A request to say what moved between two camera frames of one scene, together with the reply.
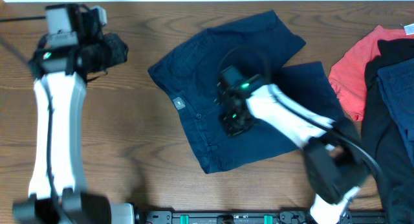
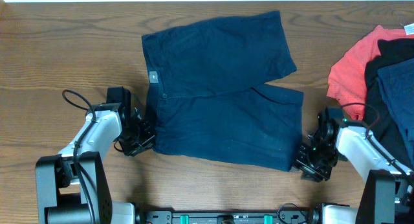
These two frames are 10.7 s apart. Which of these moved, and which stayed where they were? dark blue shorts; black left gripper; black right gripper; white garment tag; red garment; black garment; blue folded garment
Moved: black right gripper; black left gripper; dark blue shorts
Stayed: black garment; white garment tag; red garment; blue folded garment
